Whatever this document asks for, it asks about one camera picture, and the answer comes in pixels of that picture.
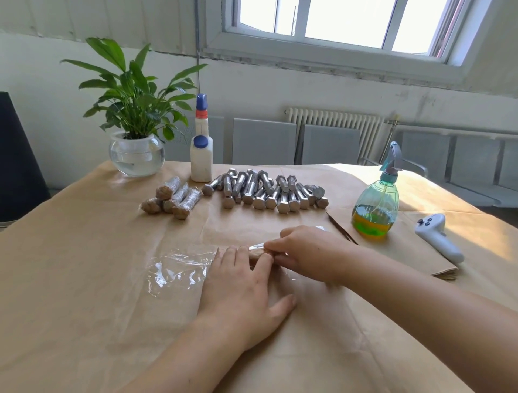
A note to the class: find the person's left hand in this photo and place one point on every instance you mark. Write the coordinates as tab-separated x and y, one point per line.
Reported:
239	299

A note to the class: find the person's right hand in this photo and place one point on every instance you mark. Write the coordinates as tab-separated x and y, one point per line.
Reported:
316	251

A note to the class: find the clear cling film sheet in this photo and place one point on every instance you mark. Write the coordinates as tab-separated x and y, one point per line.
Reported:
174	271

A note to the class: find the green spray bottle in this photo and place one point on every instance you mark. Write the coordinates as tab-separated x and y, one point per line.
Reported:
376	210

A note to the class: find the pile of steel bolts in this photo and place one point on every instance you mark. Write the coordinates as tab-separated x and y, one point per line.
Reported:
263	190

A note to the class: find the stack of brown paper sheets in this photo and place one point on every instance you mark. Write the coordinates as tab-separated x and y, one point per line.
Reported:
405	239

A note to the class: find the person's right forearm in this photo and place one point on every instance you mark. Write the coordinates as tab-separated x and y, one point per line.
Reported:
441	320

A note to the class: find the grey chair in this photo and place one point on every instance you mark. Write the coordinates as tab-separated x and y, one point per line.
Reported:
331	144
486	166
425	154
217	142
264	142

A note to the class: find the white handheld controller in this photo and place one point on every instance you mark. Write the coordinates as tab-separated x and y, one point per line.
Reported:
437	236

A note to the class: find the white radiator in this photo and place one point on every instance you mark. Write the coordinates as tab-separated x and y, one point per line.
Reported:
332	121

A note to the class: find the white glue bottle blue cap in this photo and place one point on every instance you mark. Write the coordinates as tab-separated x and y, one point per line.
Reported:
201	159

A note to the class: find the round glass vase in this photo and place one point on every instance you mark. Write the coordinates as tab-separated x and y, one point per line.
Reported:
137	156

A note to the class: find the large brown paper table cover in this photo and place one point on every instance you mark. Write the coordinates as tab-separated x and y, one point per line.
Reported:
65	259

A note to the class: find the white framed window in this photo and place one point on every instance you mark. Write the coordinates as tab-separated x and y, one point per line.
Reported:
348	32

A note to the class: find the green leafy plant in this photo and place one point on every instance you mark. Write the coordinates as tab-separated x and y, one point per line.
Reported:
133	89

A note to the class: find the black trash bin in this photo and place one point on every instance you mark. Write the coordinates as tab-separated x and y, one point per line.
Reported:
20	162

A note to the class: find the white vertical blind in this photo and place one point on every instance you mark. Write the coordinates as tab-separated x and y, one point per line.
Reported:
89	20

